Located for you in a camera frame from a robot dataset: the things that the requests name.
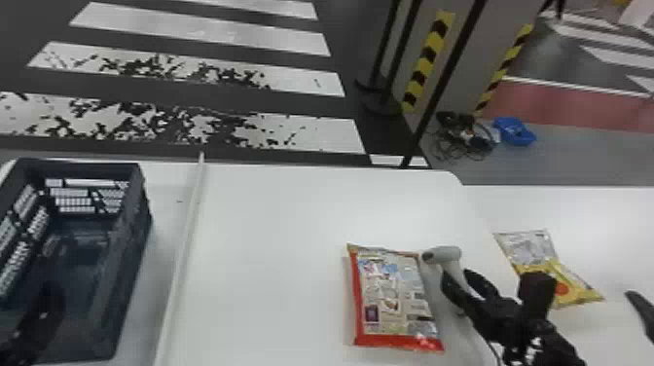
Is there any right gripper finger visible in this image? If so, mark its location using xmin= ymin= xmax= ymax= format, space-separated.
xmin=625 ymin=289 xmax=654 ymax=345

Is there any yellow snack packet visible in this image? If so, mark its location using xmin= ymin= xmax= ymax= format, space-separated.
xmin=492 ymin=229 xmax=605 ymax=310

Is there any black stand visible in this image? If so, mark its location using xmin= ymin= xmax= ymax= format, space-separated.
xmin=440 ymin=269 xmax=588 ymax=366

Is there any hand scanner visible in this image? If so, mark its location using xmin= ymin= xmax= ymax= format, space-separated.
xmin=420 ymin=245 xmax=485 ymax=322

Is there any blue bag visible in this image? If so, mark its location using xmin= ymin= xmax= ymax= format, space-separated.
xmin=491 ymin=116 xmax=538 ymax=148

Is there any red snack packet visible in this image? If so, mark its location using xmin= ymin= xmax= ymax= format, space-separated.
xmin=345 ymin=242 xmax=446 ymax=353

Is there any black basket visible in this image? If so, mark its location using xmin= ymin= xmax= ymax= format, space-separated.
xmin=0 ymin=157 xmax=154 ymax=366

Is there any black cable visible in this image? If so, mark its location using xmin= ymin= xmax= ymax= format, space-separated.
xmin=427 ymin=110 xmax=500 ymax=163

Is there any yellow black striped post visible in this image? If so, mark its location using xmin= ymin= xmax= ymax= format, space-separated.
xmin=472 ymin=22 xmax=535 ymax=118
xmin=400 ymin=10 xmax=456 ymax=115

